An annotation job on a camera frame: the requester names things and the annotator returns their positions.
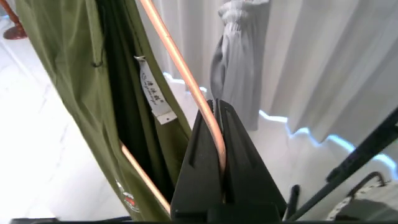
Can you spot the brown stand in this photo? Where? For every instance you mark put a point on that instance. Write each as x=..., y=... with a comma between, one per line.
x=15, y=32

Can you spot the green garment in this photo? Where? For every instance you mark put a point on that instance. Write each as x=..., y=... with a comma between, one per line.
x=62, y=62

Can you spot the white curtain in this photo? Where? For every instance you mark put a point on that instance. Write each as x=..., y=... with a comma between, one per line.
x=326, y=62

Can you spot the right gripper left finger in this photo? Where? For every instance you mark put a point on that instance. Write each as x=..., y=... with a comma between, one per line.
x=199, y=174

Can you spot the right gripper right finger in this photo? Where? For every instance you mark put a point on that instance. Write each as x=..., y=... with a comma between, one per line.
x=248, y=180

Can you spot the pink clothes hanger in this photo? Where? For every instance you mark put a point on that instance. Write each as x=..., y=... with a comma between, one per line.
x=188, y=74

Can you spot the pale grey shorts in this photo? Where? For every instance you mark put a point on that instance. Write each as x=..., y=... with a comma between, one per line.
x=239, y=68

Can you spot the black clothes rack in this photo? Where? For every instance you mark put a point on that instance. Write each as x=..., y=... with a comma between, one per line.
x=367, y=149

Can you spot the white laundry basket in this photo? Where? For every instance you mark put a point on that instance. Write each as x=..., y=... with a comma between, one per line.
x=373, y=202

